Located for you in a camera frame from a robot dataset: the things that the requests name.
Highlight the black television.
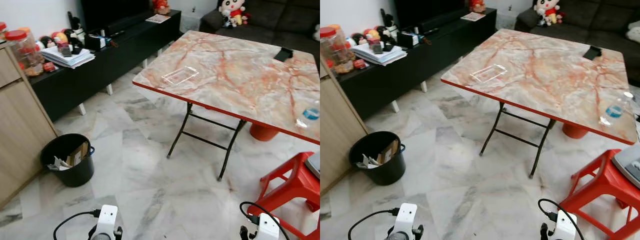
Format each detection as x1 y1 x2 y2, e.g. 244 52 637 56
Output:
81 0 154 32
394 0 472 31

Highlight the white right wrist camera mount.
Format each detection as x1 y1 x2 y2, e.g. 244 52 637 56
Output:
553 210 578 240
255 213 281 240

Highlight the light wooden cabinet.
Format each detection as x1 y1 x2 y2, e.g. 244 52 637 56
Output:
320 59 370 197
0 44 58 209

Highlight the white pillow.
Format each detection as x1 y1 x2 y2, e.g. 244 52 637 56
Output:
625 20 640 44

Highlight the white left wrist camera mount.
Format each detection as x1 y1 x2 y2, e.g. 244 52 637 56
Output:
92 204 120 240
391 202 418 240

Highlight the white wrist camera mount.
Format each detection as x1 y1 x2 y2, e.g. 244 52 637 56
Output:
391 202 418 240
553 210 578 240
255 213 281 240
92 204 120 240

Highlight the red plastic stool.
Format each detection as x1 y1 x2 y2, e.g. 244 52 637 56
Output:
559 149 640 240
260 151 321 240

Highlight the grey flat device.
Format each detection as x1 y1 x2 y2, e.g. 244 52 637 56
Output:
612 144 640 189
305 152 321 179

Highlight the white crumpled paper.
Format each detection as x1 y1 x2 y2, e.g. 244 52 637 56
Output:
356 153 383 169
47 156 74 171

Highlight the dark grey sofa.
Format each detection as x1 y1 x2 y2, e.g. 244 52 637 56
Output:
200 0 321 57
515 0 640 87

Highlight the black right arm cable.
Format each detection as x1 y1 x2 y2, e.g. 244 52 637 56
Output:
538 198 586 240
239 201 291 240

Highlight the black wallet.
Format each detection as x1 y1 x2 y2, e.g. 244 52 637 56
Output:
274 47 295 63
583 45 605 62

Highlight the clear bottle blue label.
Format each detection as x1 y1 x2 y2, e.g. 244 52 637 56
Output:
296 100 321 132
599 91 636 128

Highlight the black and white tissue box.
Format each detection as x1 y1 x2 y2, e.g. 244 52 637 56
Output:
84 32 109 50
397 31 420 48

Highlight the stack of white papers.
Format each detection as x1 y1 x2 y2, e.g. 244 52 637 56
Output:
41 46 96 69
351 44 408 67

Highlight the black plush doll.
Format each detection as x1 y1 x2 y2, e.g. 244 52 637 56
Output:
67 17 87 53
378 9 399 45

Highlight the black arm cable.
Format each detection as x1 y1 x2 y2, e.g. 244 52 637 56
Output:
239 201 291 240
538 198 586 240
348 207 402 240
53 209 102 240

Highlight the clear plastic tray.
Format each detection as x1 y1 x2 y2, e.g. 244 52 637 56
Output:
470 64 508 83
162 66 200 85

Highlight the brown cardboard piece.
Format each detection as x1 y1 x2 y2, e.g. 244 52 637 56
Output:
67 142 90 166
377 139 400 164

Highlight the black TV cabinet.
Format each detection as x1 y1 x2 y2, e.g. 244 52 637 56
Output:
30 10 182 121
340 7 497 121

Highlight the marble pattern folding table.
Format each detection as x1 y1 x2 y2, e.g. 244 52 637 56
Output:
441 28 640 179
132 30 321 182

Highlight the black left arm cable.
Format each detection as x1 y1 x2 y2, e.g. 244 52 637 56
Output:
53 209 102 240
348 207 402 240

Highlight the black rubbish bin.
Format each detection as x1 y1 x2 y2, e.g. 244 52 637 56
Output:
40 133 96 188
348 131 407 186

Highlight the cartoon boy plush doll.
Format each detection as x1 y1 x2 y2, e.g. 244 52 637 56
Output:
532 0 564 27
218 0 251 27

